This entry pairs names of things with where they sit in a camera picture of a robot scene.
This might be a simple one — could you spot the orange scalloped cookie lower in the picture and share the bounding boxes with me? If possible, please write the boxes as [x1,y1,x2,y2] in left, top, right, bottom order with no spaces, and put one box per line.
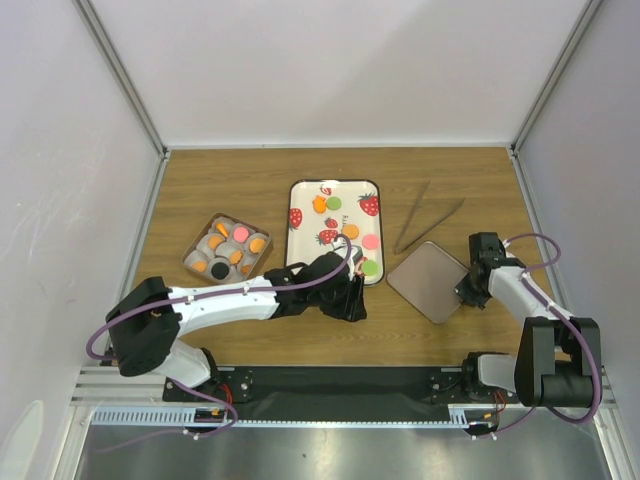
[208,234,225,250]

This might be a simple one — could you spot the aluminium frame post left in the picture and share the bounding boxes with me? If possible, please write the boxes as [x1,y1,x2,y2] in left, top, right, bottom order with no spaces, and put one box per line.
[71,0,168,159]

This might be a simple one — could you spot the pink sandwich cookie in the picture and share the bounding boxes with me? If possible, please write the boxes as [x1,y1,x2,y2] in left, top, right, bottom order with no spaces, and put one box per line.
[362,234,380,250]
[233,225,250,243]

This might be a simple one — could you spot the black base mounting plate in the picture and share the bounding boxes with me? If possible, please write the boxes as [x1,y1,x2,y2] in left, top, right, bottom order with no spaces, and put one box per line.
[162,364,501,421]

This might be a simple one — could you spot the orange dotted biscuit top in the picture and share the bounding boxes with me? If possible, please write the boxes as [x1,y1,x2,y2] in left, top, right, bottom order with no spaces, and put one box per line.
[216,223,229,238]

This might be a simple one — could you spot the black sandwich cookie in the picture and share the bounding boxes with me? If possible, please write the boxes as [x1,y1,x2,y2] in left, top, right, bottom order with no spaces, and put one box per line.
[210,262,230,280]

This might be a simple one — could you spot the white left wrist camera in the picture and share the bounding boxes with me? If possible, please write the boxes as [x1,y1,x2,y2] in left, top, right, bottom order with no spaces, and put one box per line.
[348,246,368,276]

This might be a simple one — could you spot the rose gold tin lid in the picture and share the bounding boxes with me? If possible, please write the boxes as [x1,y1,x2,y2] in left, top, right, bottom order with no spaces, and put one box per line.
[387,241,468,325]

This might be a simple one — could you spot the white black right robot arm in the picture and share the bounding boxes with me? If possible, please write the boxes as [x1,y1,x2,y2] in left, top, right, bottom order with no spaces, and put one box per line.
[454,232,602,415]

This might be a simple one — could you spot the orange flower swirl cookie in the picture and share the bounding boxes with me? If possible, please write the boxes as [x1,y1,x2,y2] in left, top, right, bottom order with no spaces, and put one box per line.
[191,261,208,272]

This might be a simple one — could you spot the orange round dotted biscuit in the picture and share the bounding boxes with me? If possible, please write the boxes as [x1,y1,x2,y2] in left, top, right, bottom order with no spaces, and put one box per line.
[229,250,243,265]

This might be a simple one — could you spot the rose gold cookie tin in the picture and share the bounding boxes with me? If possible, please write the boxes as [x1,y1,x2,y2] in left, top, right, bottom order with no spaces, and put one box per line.
[181,212,273,286]

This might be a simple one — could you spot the orange dotted biscuit upper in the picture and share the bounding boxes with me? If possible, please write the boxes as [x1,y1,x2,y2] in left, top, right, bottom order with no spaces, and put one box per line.
[342,224,360,240]

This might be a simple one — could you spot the orange scalloped cookie middle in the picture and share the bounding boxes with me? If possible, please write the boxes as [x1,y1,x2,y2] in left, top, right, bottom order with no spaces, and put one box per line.
[249,237,266,254]

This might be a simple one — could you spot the aluminium frame post right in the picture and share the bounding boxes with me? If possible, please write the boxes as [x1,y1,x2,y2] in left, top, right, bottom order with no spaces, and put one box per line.
[510,0,605,156]

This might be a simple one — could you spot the steel slotted serving tongs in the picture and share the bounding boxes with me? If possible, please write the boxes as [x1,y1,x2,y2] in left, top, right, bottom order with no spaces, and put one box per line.
[393,180,467,255]

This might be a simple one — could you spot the orange scalloped cookie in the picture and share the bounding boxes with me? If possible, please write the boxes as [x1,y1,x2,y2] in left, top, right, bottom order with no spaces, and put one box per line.
[249,237,266,254]
[208,234,225,250]

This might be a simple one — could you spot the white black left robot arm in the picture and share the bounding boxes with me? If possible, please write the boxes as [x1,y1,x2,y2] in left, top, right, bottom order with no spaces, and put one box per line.
[106,251,367,400]

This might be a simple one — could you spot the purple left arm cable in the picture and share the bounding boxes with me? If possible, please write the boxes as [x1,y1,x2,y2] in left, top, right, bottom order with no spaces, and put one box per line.
[87,232,354,446]

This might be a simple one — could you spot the white strawberry print tray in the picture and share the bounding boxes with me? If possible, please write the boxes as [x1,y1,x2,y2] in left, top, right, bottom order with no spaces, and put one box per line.
[285,180,385,286]

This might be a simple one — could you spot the aluminium frame post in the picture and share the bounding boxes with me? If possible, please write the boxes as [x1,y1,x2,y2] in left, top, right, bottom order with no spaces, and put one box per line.
[510,0,605,156]
[71,0,168,159]

